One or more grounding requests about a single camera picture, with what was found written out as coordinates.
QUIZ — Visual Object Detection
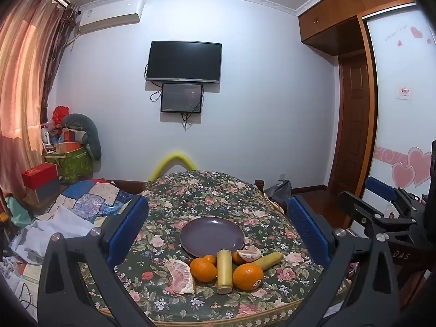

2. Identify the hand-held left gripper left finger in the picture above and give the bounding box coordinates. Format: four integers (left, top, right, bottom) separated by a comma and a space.
37, 194, 161, 327

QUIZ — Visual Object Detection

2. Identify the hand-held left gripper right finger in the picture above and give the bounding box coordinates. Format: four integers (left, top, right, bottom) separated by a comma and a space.
288, 195, 401, 327

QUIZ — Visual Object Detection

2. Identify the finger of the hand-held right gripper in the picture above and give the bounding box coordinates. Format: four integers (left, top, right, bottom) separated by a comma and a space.
365, 176, 426, 219
338, 191, 428, 270

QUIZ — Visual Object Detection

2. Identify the yellow banana piece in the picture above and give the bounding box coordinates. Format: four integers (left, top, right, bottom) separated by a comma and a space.
216, 249, 234, 294
243, 252, 284, 270

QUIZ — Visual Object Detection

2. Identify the small pale pomelo segment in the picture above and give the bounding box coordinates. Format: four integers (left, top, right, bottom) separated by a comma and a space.
237, 244, 263, 263

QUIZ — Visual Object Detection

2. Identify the large pink pomelo segment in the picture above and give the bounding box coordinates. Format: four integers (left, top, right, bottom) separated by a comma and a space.
166, 259, 196, 295

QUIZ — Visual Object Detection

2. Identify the large orange with sticker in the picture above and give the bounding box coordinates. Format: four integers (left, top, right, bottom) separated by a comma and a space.
232, 263, 265, 292

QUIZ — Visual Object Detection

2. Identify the purple ceramic plate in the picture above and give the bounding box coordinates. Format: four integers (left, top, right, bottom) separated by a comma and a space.
179, 217, 246, 259

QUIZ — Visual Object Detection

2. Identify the medium orange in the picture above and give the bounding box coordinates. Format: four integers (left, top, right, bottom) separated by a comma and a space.
190, 257, 218, 283

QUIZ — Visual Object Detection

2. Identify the blue patchwork quilt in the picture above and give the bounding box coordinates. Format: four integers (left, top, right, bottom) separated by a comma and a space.
51, 179, 144, 219

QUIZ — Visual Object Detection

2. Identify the dark grey bag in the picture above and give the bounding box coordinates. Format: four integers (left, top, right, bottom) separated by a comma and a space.
264, 180, 293, 209

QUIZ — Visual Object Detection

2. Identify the wooden wardrobe with heart decals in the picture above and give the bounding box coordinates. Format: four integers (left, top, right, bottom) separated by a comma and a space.
296, 0, 436, 242

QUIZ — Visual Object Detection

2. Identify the white crumpled sheet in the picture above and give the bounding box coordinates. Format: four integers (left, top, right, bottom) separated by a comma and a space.
10, 208, 98, 267

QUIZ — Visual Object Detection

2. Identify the brown wooden door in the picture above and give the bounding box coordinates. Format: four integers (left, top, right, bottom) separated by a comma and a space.
335, 53, 371, 189

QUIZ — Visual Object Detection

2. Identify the yellow hoop chair back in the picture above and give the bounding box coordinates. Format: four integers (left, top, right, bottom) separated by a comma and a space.
150, 151, 198, 182

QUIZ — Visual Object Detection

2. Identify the floral tablecloth table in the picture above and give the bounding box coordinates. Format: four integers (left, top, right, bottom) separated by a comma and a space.
77, 170, 352, 325

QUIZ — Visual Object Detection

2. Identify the grey cardboard box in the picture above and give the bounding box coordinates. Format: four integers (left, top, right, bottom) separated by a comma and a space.
34, 179, 62, 202

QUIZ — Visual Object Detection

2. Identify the red gift box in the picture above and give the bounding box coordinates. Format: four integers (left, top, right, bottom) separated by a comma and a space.
21, 163, 59, 190

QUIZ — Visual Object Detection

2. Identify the orange cardboard box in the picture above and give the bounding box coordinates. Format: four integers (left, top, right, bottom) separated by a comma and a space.
61, 128, 81, 144

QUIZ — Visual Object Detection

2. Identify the red plastic bag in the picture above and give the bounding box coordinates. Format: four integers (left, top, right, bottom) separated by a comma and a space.
52, 105, 70, 125

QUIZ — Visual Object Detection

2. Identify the pink brown curtain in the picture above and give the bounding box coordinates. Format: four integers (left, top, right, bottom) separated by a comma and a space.
0, 0, 81, 209

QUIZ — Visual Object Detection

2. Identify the white air conditioner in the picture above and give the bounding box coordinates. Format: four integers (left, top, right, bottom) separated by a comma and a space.
78, 0, 145, 35

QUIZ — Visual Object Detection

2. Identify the black floor cable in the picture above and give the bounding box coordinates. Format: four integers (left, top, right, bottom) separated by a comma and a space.
18, 272, 39, 309

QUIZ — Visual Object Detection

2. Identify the small black wall monitor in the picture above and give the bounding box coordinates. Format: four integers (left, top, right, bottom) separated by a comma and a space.
161, 82, 204, 114

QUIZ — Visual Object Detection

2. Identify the black wall television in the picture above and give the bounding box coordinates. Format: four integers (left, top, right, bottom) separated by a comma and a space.
146, 40, 223, 84

